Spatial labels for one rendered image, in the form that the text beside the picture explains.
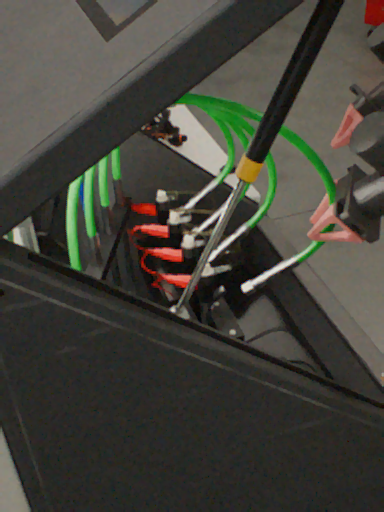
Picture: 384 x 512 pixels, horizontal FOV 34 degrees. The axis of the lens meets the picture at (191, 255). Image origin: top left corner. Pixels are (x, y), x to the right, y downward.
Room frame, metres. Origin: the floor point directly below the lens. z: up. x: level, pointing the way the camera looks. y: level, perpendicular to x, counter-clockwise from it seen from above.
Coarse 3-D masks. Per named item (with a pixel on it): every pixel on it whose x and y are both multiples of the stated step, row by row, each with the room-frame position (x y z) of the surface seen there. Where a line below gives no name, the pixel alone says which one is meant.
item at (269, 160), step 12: (216, 108) 0.88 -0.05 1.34; (240, 120) 0.89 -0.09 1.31; (252, 132) 0.90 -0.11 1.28; (276, 180) 0.91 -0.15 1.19; (84, 192) 0.83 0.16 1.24; (264, 204) 0.91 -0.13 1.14; (240, 228) 0.90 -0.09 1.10; (96, 240) 0.82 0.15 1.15; (228, 240) 0.89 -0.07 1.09; (240, 240) 0.89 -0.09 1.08; (96, 252) 0.82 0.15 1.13; (216, 252) 0.88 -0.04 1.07; (96, 264) 0.82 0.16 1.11
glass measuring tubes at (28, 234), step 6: (30, 216) 0.73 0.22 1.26; (18, 228) 0.75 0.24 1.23; (24, 228) 0.74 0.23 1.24; (30, 228) 0.74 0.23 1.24; (18, 234) 0.72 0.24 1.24; (24, 234) 0.74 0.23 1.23; (30, 234) 0.74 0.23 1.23; (18, 240) 0.72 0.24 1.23; (24, 240) 0.74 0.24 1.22; (30, 240) 0.74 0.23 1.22; (36, 240) 0.75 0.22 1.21; (30, 246) 0.74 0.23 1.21; (36, 246) 0.74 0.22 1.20
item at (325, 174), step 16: (192, 96) 0.74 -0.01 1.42; (208, 96) 0.74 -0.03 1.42; (240, 112) 0.73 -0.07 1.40; (256, 112) 0.74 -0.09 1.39; (288, 128) 0.74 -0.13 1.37; (304, 144) 0.74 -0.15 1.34; (320, 160) 0.74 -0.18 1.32; (80, 176) 0.73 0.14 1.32; (320, 176) 0.74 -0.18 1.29; (304, 256) 0.73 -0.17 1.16
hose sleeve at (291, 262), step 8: (280, 264) 0.74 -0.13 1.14; (288, 264) 0.73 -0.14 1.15; (296, 264) 0.73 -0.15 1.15; (264, 272) 0.74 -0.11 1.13; (272, 272) 0.73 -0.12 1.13; (280, 272) 0.73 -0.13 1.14; (256, 280) 0.74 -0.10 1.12; (264, 280) 0.73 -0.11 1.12; (272, 280) 0.73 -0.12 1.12; (256, 288) 0.73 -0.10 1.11
